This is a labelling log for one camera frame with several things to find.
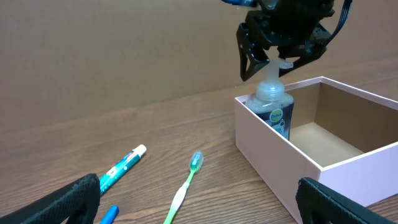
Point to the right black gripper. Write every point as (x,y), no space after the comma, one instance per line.
(293,26)

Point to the teal toothpaste tube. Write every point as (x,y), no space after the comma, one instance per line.
(120,168)

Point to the green toothbrush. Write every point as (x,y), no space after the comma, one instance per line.
(195,165)

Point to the blue disposable razor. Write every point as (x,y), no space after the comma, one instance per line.
(110,215)

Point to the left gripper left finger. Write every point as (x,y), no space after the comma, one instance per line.
(76,202)

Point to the dark blue soap pump bottle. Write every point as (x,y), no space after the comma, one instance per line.
(270,102)

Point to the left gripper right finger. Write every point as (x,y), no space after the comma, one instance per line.
(318,204)

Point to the white cardboard box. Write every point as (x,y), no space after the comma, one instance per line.
(341,136)

